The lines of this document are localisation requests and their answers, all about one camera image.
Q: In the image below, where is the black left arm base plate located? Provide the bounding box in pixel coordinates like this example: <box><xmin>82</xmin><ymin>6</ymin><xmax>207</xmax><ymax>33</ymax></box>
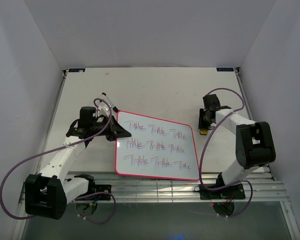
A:
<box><xmin>75</xmin><ymin>184</ymin><xmax>112</xmax><ymax>202</ymax></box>

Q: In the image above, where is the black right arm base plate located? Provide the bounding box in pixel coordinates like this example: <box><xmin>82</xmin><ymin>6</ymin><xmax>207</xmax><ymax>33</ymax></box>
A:
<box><xmin>193</xmin><ymin>184</ymin><xmax>246</xmax><ymax>200</ymax></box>

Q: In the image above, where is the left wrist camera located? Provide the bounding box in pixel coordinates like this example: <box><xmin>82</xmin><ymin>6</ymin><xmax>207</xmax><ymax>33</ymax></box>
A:
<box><xmin>96</xmin><ymin>105</ymin><xmax>110</xmax><ymax>114</ymax></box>

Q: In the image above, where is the pink framed whiteboard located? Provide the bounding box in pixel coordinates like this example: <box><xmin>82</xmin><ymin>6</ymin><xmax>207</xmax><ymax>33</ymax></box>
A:
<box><xmin>114</xmin><ymin>110</ymin><xmax>199</xmax><ymax>181</ymax></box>

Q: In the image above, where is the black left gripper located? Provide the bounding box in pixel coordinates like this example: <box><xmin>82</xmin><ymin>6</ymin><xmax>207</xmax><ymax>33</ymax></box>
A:
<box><xmin>91</xmin><ymin>115</ymin><xmax>131</xmax><ymax>142</ymax></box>

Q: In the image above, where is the aluminium extrusion rail frame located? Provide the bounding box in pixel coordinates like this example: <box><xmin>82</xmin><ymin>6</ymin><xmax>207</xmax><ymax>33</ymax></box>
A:
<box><xmin>18</xmin><ymin>171</ymin><xmax>290</xmax><ymax>205</ymax></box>

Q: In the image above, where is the blue table label right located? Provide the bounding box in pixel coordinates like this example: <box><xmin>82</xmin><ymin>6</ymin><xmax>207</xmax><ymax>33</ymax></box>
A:
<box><xmin>216</xmin><ymin>67</ymin><xmax>234</xmax><ymax>72</ymax></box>

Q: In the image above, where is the wire easel stand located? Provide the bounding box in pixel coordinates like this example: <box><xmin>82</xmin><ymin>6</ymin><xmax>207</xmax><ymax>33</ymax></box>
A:
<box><xmin>88</xmin><ymin>92</ymin><xmax>119</xmax><ymax>113</ymax></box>

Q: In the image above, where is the blue table label left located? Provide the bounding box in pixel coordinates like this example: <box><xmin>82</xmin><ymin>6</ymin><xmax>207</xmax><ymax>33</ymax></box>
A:
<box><xmin>68</xmin><ymin>68</ymin><xmax>86</xmax><ymax>73</ymax></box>

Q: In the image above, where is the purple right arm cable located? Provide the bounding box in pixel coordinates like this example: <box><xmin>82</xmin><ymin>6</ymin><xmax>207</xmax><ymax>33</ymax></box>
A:
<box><xmin>189</xmin><ymin>87</ymin><xmax>253</xmax><ymax>218</ymax></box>

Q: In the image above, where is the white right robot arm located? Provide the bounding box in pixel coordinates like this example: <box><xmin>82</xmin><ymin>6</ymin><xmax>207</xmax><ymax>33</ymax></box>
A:
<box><xmin>199</xmin><ymin>94</ymin><xmax>276</xmax><ymax>199</ymax></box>

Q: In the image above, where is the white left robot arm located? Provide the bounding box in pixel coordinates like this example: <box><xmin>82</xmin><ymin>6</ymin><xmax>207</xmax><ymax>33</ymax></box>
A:
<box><xmin>25</xmin><ymin>106</ymin><xmax>132</xmax><ymax>220</ymax></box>

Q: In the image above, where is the blue table label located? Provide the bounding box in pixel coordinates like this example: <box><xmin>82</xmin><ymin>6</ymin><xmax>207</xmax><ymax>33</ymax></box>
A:
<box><xmin>68</xmin><ymin>68</ymin><xmax>86</xmax><ymax>73</ymax></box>
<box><xmin>216</xmin><ymin>67</ymin><xmax>234</xmax><ymax>72</ymax></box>

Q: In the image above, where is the yellow whiteboard eraser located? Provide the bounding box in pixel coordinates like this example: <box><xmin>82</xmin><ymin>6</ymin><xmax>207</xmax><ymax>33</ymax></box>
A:
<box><xmin>199</xmin><ymin>128</ymin><xmax>208</xmax><ymax>136</ymax></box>

